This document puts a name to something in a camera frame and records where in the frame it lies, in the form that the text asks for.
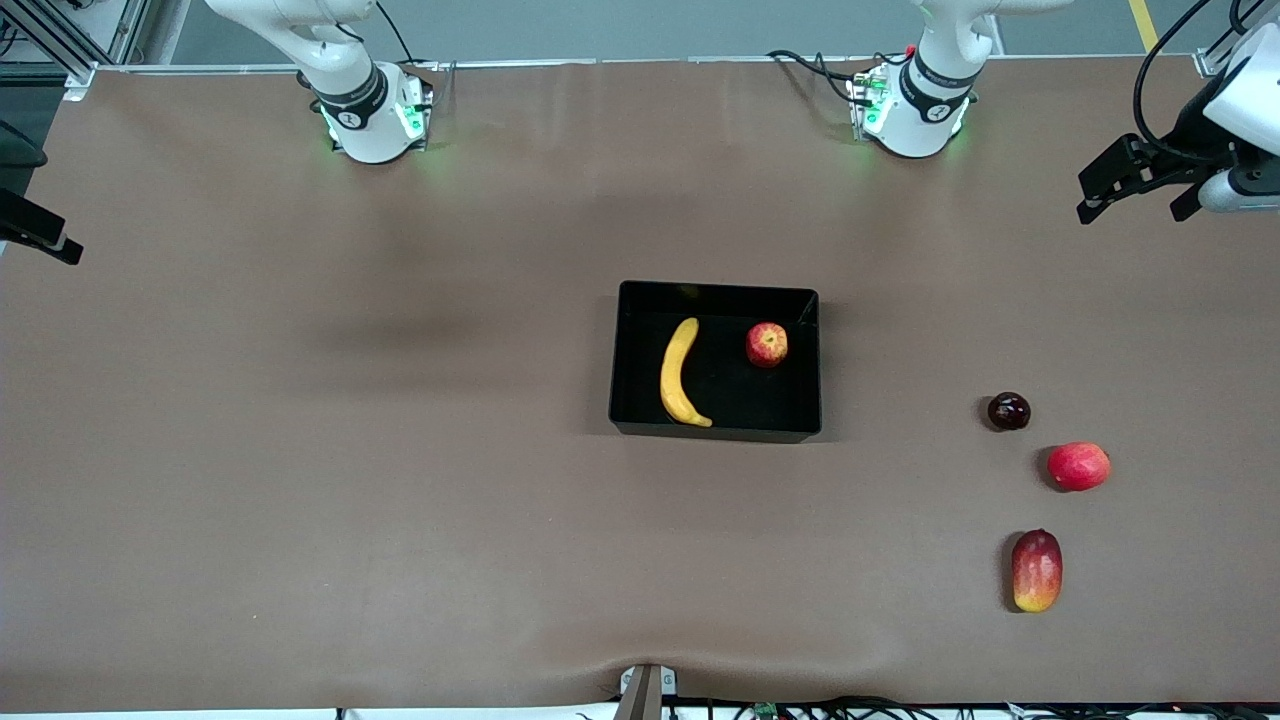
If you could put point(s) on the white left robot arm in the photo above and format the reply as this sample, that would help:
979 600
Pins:
925 110

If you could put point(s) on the small red yellow apple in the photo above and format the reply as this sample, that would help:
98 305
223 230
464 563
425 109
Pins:
766 345

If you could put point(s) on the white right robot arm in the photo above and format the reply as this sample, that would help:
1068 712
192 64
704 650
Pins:
365 120

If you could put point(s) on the red yellow mango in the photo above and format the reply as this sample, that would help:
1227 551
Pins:
1037 572

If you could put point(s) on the aluminium frame with corner bracket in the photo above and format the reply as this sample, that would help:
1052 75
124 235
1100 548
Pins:
80 80

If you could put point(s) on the aluminium frame post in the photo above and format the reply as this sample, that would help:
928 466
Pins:
1212 62

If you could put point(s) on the brown table mat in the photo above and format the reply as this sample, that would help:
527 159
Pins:
500 550

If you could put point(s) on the yellow banana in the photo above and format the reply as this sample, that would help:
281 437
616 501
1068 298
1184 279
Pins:
678 370

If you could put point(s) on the metal table clamp bracket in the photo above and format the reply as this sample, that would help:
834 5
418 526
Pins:
642 692

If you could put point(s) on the black plastic box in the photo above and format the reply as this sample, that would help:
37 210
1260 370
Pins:
770 405

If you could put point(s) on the red peach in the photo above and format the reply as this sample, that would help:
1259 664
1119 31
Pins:
1080 467

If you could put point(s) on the dark purple plum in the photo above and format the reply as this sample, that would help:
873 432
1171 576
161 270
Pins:
1008 412

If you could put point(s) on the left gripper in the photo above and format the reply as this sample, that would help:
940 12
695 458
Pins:
1186 144

